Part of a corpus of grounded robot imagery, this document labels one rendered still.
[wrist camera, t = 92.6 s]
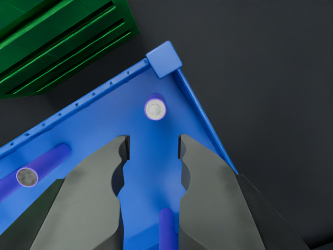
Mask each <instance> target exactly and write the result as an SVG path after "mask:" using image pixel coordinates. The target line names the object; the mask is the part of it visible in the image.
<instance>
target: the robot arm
mask: <svg viewBox="0 0 333 250"><path fill-rule="evenodd" d="M178 159H180V160H181V162H182V175H181V183H182V185H183V187H184V188H185V190H186V193H185V195H184V196H183V197H182V198H181V200H180V207H179V229H178V250H310V249H309V248H308V246H307V245H306V244H305V242H304V241H303V240H302V238H301V237H300V236H299V235H298V233H297V232H296V231H295V230H294V229H293V228H292V226H291V225H290V224H289V223H288V222H287V221H286V220H285V219H284V218H283V217H282V216H281V215H280V214H279V212H278V211H277V210H276V209H275V208H274V207H273V206H272V205H271V204H270V203H269V202H268V201H267V200H266V198H265V197H264V196H263V195H262V194H261V193H260V192H259V191H258V190H257V189H256V188H255V187H254V186H253V185H252V183H251V182H250V181H249V180H248V179H247V178H246V177H245V176H244V175H238V174H237V173H236V172H235V171H234V170H233V168H232V167H231V166H230V165H229V164H228V163H227V162H226V161H225V160H223V159H222V158H221V157H220V156H218V155H217V154H216V153H214V152H213V151H211V150H210V149H208V148H206V147H205V146H203V145H202V144H200V143H199V142H197V141H196V140H194V139H193V138H191V137H190V136H188V135H187V134H179V135H178ZM127 160H130V136H129V135H120V136H118V137H116V138H115V139H113V140H112V141H110V142H109V143H107V144H106V145H104V146H103V147H101V148H100V149H98V150H97V151H95V152H94V153H92V154H91V155H89V156H88V157H86V158H85V159H84V160H83V161H81V162H80V163H79V164H78V165H77V166H76V167H75V168H74V169H72V170H71V171H70V172H69V173H68V175H67V176H66V177H65V178H64V179H56V180H55V181H54V182H53V183H52V184H51V185H50V186H49V187H48V188H47V189H46V190H45V191H44V192H43V193H42V194H41V195H40V196H39V197H38V198H37V199H36V200H35V201H34V202H33V203H32V204H31V205H30V206H29V207H28V208H27V209H26V210H25V211H24V212H23V213H22V214H21V215H20V216H19V217H18V218H17V219H16V220H15V221H14V222H13V223H12V224H11V225H10V226H9V227H8V228H7V229H6V230H5V231H4V232H3V233H2V234H1V235H0V250H123V242H124V226H123V219H122V212H121V206H120V201H119V199H118V198H117V196H118V194H119V192H120V190H121V189H122V188H123V186H124V175H123V166H124V165H125V163H126V162H127Z"/></svg>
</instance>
